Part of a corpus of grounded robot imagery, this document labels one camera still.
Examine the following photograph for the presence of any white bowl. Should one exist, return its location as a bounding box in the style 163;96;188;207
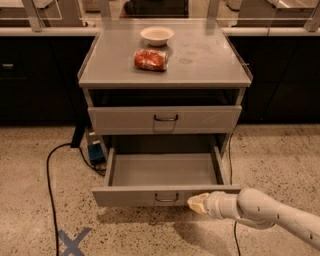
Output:
140;26;174;47

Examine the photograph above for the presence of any black cable on left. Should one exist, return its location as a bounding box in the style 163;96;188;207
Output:
45;142;107;256

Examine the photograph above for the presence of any grey top drawer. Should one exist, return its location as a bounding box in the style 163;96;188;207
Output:
88;106;242;135

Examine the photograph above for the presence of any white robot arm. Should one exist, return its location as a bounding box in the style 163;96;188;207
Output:
187;188;320;250

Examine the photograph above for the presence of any blue tape cross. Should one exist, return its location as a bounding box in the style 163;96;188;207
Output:
58;227;91;256

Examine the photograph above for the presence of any grey drawer cabinet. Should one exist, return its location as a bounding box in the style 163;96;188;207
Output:
79;19;251;156

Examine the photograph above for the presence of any black cable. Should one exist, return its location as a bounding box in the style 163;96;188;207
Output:
227;131;242;256
45;142;107;256

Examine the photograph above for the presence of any black cable on right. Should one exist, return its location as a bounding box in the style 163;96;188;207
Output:
227;131;242;256

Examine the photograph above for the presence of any red soda can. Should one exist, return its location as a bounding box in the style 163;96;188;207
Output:
134;49;168;71

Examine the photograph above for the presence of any blue power box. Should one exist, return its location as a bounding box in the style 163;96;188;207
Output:
86;128;105;165

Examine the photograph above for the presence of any grey drawer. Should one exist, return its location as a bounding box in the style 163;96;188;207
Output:
88;106;242;135
92;149;240;207

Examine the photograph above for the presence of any dark counter with cabinets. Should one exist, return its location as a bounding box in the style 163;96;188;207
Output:
0;35;320;126

